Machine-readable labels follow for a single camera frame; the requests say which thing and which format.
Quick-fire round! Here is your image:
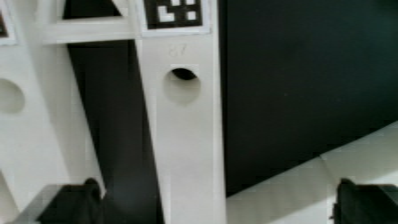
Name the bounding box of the white chair back frame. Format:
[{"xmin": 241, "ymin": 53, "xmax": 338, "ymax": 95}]
[{"xmin": 0, "ymin": 0, "xmax": 228, "ymax": 224}]

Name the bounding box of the white front fence bar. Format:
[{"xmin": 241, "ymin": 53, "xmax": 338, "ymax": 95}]
[{"xmin": 228, "ymin": 121, "xmax": 398, "ymax": 224}]

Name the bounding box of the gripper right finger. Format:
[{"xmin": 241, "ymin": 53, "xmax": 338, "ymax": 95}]
[{"xmin": 333, "ymin": 178, "xmax": 398, "ymax": 224}]

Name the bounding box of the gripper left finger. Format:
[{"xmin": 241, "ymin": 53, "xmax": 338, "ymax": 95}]
[{"xmin": 11, "ymin": 178, "xmax": 105, "ymax": 224}]

